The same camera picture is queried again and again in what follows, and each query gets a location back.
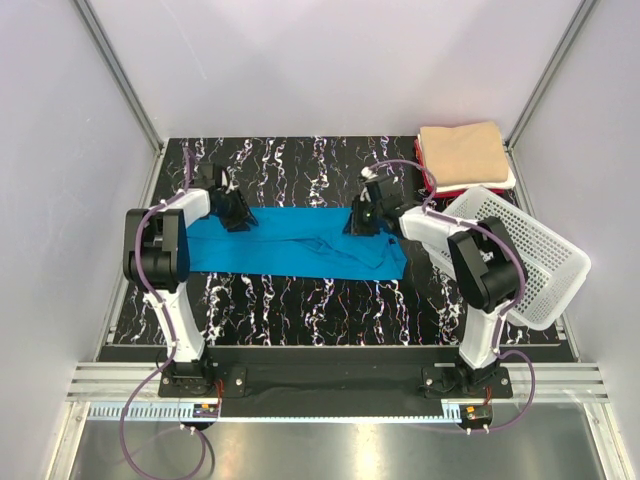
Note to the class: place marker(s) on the blue t shirt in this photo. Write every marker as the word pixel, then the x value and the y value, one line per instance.
pixel 296 242

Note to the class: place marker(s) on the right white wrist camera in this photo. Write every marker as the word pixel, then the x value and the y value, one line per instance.
pixel 370 175

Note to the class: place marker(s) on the left aluminium corner post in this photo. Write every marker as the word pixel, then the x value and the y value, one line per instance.
pixel 107 52

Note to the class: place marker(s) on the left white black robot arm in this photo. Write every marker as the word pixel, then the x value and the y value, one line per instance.
pixel 156 259

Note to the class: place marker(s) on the aluminium corner post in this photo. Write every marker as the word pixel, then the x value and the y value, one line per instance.
pixel 107 52
pixel 570 35

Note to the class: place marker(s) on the aluminium frame rail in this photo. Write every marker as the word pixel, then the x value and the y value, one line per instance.
pixel 555 382

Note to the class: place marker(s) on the white slotted cable duct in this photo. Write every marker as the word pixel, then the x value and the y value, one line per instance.
pixel 235 411

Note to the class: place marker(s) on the white perforated plastic basket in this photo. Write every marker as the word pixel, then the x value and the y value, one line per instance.
pixel 556 268

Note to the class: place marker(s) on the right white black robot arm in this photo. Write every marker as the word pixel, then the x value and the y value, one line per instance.
pixel 487 268

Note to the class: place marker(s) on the folded beige t shirt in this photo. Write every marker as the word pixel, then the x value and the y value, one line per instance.
pixel 464 154

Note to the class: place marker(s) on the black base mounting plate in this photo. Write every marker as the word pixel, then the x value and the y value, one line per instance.
pixel 434 372

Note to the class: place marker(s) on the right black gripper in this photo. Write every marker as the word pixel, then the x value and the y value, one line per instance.
pixel 354 225

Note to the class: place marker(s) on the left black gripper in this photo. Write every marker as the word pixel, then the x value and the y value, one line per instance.
pixel 241 215

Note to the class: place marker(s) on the right aluminium corner post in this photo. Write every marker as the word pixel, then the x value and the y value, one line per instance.
pixel 570 35

